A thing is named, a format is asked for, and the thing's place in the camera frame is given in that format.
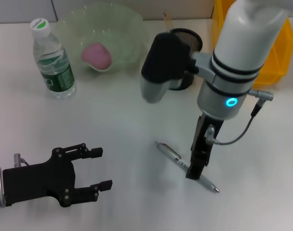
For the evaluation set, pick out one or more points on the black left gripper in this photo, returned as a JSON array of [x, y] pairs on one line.
[[38, 185]]

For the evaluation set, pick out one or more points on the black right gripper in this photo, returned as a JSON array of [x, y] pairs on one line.
[[204, 137]]

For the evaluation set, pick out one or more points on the silver ballpoint pen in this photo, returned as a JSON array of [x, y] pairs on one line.
[[170, 152]]

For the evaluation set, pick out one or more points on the clear water bottle green label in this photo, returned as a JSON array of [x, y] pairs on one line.
[[57, 72]]

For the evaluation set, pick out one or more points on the transparent plastic ruler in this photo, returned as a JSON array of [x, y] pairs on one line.
[[167, 21]]

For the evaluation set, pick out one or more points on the black mesh pen holder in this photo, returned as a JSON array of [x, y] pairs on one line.
[[194, 41]]

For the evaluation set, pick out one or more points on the green translucent fruit bowl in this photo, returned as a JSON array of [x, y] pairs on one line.
[[127, 29]]

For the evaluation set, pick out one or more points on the yellow plastic bin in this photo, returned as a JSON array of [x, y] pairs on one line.
[[279, 65]]

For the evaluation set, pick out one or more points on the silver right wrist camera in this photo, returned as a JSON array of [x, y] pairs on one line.
[[165, 65]]

